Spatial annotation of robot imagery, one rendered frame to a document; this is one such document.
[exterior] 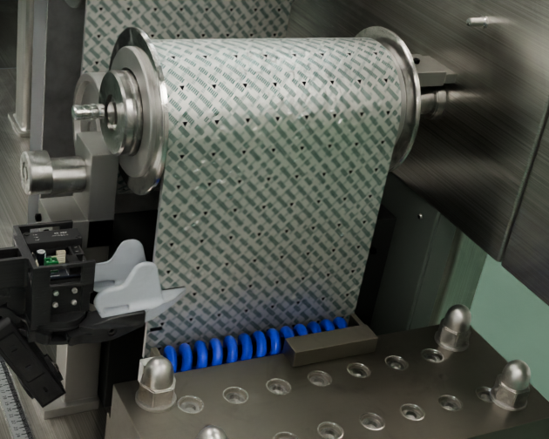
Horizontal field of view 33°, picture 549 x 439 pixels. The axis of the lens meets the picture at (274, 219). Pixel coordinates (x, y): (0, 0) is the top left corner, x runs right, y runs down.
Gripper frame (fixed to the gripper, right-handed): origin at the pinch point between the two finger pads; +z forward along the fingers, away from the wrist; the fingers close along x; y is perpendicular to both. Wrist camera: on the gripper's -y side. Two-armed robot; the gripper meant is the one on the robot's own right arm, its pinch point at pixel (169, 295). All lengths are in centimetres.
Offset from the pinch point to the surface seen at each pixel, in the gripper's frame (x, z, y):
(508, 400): -17.5, 28.5, -5.0
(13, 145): 71, 2, -19
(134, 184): 4.1, -2.9, 9.9
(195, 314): -0.2, 2.8, -2.4
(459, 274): 13, 48, -13
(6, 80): 98, 7, -19
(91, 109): 7.6, -6.1, 15.8
